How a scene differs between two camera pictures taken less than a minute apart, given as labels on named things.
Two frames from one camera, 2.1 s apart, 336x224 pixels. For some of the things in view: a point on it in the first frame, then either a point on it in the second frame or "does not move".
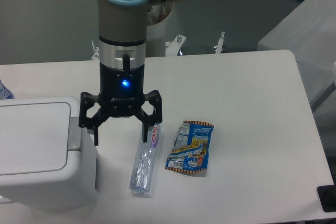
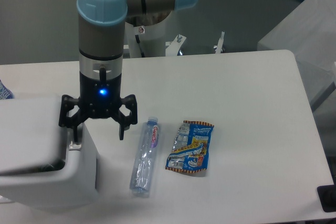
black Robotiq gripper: [122, 91] → [100, 98]
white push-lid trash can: [48, 162] does not move
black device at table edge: [327, 194] does not move
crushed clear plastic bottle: [142, 175] does not move
